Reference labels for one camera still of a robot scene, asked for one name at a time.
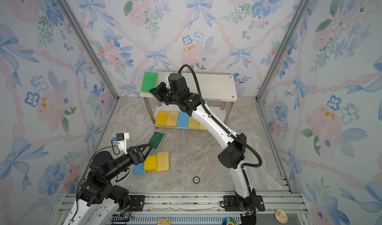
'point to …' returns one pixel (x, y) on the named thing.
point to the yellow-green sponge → (201, 127)
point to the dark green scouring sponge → (156, 139)
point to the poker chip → (196, 179)
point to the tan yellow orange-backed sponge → (172, 118)
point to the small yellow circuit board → (164, 221)
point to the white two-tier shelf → (218, 92)
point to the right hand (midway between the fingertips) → (147, 89)
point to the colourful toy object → (229, 221)
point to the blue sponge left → (139, 168)
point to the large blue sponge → (183, 120)
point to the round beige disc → (281, 216)
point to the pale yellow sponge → (162, 163)
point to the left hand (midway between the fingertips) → (149, 145)
